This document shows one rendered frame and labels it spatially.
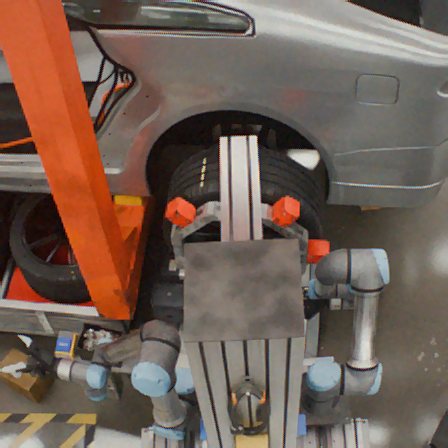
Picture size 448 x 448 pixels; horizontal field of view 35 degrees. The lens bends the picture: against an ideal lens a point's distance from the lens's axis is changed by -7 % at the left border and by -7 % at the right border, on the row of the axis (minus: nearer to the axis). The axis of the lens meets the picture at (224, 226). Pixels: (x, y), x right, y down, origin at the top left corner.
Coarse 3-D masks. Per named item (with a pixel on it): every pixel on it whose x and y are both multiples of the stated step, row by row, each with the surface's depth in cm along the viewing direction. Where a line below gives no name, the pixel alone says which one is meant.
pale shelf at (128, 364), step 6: (60, 336) 332; (66, 336) 332; (72, 336) 331; (78, 336) 331; (60, 354) 326; (78, 360) 324; (84, 360) 323; (126, 360) 323; (132, 360) 323; (126, 366) 321; (132, 366) 321
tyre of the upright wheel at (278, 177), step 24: (192, 168) 299; (216, 168) 291; (264, 168) 290; (288, 168) 295; (192, 192) 290; (216, 192) 287; (264, 192) 284; (288, 192) 288; (312, 192) 300; (312, 216) 294; (168, 240) 315
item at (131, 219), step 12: (144, 204) 346; (120, 216) 342; (132, 216) 342; (144, 216) 343; (120, 228) 334; (132, 228) 333; (144, 228) 345; (132, 240) 331; (144, 240) 346; (132, 252) 330; (144, 252) 346; (132, 264) 326
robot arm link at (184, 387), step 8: (176, 368) 255; (184, 368) 255; (184, 376) 252; (176, 384) 250; (184, 384) 250; (192, 384) 250; (184, 392) 248; (192, 392) 251; (184, 400) 248; (192, 400) 250
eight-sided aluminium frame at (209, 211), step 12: (204, 204) 289; (216, 204) 287; (264, 204) 285; (204, 216) 285; (216, 216) 285; (264, 216) 282; (180, 228) 295; (192, 228) 293; (276, 228) 287; (288, 228) 288; (300, 228) 293; (180, 240) 300; (300, 240) 291; (180, 252) 307; (300, 252) 298; (180, 264) 313; (300, 264) 305
